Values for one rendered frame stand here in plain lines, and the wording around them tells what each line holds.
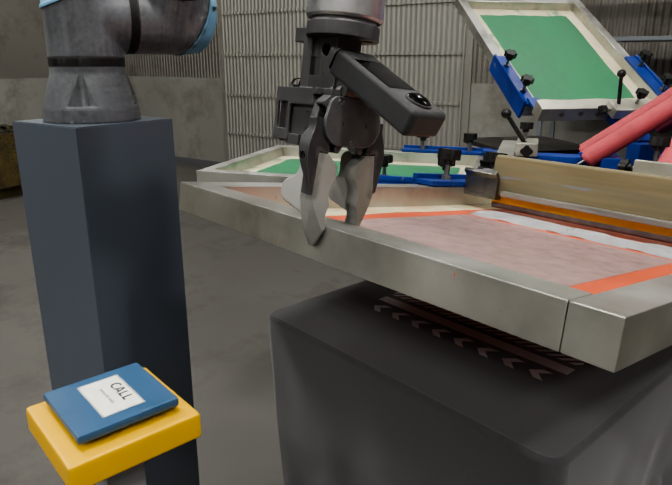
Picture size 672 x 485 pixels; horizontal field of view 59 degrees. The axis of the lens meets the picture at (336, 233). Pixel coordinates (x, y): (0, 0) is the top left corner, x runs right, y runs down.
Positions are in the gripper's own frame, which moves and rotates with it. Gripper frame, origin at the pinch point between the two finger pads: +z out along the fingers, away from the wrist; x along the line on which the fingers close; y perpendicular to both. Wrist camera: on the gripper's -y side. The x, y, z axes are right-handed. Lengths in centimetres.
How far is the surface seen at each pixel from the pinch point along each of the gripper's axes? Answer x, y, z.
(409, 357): -14.0, -0.3, 16.0
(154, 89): -318, 719, -26
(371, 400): -9.1, 0.6, 20.7
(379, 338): -15.0, 5.7, 15.8
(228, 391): -87, 147, 101
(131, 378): 14.4, 13.7, 18.0
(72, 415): 21.3, 10.8, 19.0
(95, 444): 20.4, 7.4, 20.6
